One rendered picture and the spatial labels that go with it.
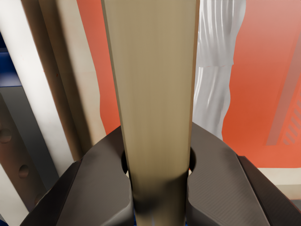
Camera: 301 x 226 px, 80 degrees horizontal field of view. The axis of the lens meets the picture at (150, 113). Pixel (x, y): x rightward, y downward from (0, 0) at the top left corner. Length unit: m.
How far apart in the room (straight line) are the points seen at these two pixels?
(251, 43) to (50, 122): 0.31
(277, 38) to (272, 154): 0.21
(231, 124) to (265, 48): 0.13
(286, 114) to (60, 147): 0.37
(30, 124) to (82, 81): 1.46
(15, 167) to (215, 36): 0.34
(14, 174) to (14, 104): 1.38
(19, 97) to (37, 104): 1.36
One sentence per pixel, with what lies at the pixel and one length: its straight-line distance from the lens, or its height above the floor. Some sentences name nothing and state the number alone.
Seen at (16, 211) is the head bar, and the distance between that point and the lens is 0.40.
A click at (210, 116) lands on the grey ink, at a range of 0.31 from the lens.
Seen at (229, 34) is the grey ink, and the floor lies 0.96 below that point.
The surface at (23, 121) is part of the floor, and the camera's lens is 1.75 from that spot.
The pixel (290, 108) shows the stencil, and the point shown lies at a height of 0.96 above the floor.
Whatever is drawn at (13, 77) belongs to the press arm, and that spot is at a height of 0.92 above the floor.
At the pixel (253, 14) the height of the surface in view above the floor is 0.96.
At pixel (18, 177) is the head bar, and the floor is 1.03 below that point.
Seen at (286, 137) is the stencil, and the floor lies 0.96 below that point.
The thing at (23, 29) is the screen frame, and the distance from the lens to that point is 0.28.
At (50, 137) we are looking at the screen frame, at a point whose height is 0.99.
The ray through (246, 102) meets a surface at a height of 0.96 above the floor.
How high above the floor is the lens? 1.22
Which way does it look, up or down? 62 degrees down
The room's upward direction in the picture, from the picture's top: 178 degrees counter-clockwise
